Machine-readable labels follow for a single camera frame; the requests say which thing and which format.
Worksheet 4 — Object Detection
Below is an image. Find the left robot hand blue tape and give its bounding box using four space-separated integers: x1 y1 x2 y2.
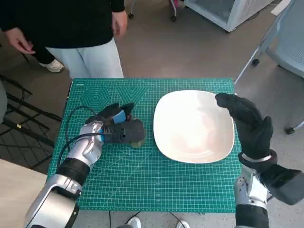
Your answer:
94 102 135 128

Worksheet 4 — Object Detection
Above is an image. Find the person's right hand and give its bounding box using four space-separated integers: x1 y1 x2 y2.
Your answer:
3 27 37 55

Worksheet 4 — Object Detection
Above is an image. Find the person's left hand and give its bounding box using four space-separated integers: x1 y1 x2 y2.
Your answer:
111 10 129 37

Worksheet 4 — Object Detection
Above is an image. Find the right robot hand black glove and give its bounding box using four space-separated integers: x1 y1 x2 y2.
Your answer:
215 92 274 159

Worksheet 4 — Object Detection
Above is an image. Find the white square plate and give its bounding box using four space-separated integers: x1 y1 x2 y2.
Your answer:
153 90 236 164

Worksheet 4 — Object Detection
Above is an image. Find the person's leg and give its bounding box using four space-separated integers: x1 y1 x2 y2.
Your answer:
30 44 57 65

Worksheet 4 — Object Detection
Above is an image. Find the white sneaker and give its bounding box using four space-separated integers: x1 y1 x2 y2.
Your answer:
39 59 65 73

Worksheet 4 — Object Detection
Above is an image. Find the person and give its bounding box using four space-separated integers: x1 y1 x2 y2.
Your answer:
0 0 129 79

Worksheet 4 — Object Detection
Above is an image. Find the pink chair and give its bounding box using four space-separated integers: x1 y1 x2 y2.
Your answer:
128 0 185 22

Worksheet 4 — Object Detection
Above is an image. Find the green cutting mat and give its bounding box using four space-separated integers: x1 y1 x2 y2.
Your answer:
47 77 245 214

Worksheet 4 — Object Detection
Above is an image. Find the grey mesh chair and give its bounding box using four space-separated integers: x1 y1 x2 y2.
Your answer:
234 0 304 135

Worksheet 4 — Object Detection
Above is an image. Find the black metal rack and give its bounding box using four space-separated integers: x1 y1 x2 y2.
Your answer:
0 73 63 170

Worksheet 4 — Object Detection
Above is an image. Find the white cabinet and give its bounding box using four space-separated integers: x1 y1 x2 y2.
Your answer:
184 0 276 33

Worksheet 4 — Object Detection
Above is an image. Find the beige cardboard sheet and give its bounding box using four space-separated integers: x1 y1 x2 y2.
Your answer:
272 0 292 15

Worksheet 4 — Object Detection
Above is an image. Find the light wooden table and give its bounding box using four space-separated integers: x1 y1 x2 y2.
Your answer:
0 158 48 228

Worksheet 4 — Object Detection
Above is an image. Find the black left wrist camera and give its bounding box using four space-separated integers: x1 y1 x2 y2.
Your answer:
103 118 146 145

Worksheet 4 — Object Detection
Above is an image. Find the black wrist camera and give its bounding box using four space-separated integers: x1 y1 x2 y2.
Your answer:
260 163 304 206
103 118 146 145

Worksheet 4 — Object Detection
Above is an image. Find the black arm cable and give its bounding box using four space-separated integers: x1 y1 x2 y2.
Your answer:
65 106 106 154

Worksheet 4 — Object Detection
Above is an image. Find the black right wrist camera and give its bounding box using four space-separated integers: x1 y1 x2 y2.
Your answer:
260 163 304 206

